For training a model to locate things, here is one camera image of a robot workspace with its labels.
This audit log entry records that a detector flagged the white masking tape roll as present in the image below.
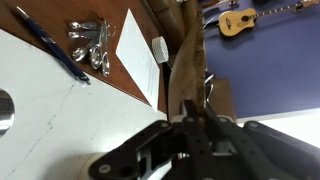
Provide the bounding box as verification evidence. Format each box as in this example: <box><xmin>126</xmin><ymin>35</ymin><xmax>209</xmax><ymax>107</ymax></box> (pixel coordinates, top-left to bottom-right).
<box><xmin>77</xmin><ymin>151</ymin><xmax>111</xmax><ymax>180</ymax></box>

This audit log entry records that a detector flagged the blue pen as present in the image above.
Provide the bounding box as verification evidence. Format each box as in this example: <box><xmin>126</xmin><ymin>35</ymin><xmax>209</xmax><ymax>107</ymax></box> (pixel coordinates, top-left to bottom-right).
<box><xmin>14</xmin><ymin>5</ymin><xmax>92</xmax><ymax>85</ymax></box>

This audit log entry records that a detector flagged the silver measuring spoon set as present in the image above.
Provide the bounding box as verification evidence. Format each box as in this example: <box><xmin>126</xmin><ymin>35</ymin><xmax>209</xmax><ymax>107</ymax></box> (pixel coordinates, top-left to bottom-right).
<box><xmin>68</xmin><ymin>19</ymin><xmax>117</xmax><ymax>78</ymax></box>

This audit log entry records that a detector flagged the tan acoustic guitar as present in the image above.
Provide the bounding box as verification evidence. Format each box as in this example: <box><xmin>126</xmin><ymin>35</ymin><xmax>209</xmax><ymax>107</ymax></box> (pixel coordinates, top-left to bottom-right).
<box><xmin>218</xmin><ymin>0</ymin><xmax>320</xmax><ymax>38</ymax></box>

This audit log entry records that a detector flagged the brown wooden coffee table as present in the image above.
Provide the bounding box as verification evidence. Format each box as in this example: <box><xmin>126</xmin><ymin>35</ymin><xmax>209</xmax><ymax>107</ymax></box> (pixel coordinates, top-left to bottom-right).
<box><xmin>0</xmin><ymin>0</ymin><xmax>169</xmax><ymax>114</ymax></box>

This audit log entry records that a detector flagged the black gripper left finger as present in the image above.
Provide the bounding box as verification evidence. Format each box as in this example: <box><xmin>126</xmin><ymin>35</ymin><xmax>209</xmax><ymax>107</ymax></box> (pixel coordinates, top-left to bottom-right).
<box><xmin>88</xmin><ymin>99</ymin><xmax>214</xmax><ymax>180</ymax></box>

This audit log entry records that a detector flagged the white paper sheet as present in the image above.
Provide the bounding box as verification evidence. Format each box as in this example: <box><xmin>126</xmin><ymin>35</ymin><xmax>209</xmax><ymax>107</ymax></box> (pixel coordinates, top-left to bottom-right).
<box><xmin>115</xmin><ymin>8</ymin><xmax>161</xmax><ymax>113</ymax></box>

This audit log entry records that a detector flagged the white marble board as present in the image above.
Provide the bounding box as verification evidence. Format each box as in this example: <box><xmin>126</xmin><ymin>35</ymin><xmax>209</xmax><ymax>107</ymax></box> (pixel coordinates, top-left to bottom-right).
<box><xmin>0</xmin><ymin>28</ymin><xmax>168</xmax><ymax>180</ymax></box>

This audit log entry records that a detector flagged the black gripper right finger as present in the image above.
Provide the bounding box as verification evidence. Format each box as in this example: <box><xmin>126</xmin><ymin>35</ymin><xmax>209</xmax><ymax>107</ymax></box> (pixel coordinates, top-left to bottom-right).
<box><xmin>204</xmin><ymin>108</ymin><xmax>320</xmax><ymax>180</ymax></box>

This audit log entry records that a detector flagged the small silver metal cup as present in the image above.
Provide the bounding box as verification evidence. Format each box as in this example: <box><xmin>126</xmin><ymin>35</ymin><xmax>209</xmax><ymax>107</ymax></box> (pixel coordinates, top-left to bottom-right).
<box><xmin>0</xmin><ymin>88</ymin><xmax>16</xmax><ymax>138</ymax></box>

